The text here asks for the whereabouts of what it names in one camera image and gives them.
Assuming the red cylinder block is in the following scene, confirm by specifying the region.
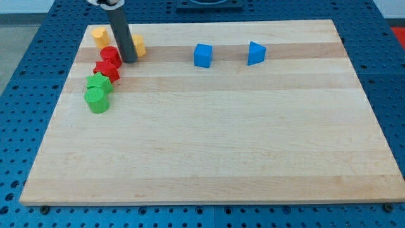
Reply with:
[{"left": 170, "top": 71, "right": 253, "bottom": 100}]
[{"left": 100, "top": 46, "right": 122, "bottom": 68}]

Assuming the red star block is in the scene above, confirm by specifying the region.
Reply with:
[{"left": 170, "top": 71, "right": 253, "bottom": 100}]
[{"left": 93, "top": 60, "right": 120, "bottom": 83}]

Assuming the green star block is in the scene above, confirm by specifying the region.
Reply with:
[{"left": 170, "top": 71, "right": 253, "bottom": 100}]
[{"left": 86, "top": 72, "right": 113, "bottom": 94}]

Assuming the light wooden board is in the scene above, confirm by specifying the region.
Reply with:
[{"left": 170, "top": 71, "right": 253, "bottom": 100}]
[{"left": 20, "top": 20, "right": 404, "bottom": 206}]

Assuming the blue cube block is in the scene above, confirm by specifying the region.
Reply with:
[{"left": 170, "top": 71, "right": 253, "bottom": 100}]
[{"left": 194, "top": 44, "right": 213, "bottom": 68}]

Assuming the blue triangular prism block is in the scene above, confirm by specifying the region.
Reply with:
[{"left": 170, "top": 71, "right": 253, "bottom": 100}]
[{"left": 247, "top": 41, "right": 266, "bottom": 66}]

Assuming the gray cylindrical pusher rod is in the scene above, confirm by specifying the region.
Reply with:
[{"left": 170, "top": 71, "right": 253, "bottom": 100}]
[{"left": 106, "top": 6, "right": 138, "bottom": 63}]

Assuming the yellow block behind rod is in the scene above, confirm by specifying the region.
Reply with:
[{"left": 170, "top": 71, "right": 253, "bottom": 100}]
[{"left": 132, "top": 34, "right": 146, "bottom": 57}]

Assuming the green cylinder block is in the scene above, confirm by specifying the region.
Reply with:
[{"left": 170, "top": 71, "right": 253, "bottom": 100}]
[{"left": 84, "top": 87, "right": 109, "bottom": 113}]

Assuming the yellow heart block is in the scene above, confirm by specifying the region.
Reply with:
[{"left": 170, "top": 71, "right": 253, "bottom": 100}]
[{"left": 90, "top": 27, "right": 110, "bottom": 49}]

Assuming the red object at right edge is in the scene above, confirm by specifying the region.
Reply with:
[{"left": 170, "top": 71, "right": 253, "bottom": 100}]
[{"left": 391, "top": 27, "right": 405, "bottom": 49}]

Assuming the white rod mount collar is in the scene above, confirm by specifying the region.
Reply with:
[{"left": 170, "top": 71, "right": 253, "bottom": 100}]
[{"left": 87, "top": 0, "right": 125, "bottom": 11}]

